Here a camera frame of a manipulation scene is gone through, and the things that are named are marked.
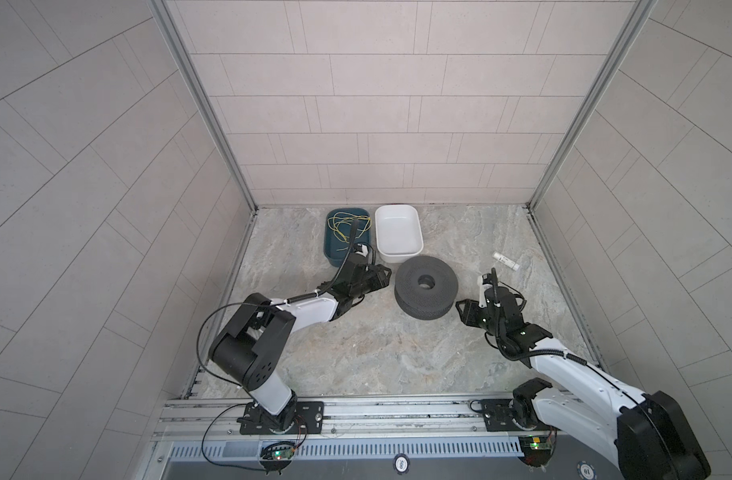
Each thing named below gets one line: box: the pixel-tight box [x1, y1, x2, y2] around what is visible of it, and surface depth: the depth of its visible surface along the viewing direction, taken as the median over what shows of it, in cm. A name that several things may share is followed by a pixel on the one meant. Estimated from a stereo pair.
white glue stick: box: [492, 252, 520, 271], surface depth 101 cm
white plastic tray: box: [374, 204, 424, 264], surface depth 109 cm
